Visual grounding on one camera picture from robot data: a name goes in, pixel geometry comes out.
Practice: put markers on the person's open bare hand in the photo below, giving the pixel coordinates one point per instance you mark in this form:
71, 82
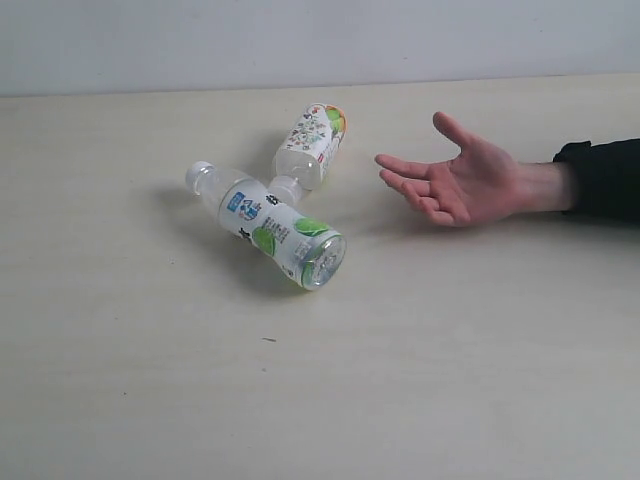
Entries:
481, 184

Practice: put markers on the floral label clear bottle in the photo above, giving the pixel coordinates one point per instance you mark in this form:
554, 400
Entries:
301, 163

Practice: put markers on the forearm in black sleeve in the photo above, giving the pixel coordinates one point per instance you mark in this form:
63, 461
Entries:
587, 180

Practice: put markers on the green lime label bottle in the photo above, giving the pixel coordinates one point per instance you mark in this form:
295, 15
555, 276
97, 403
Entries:
308, 251

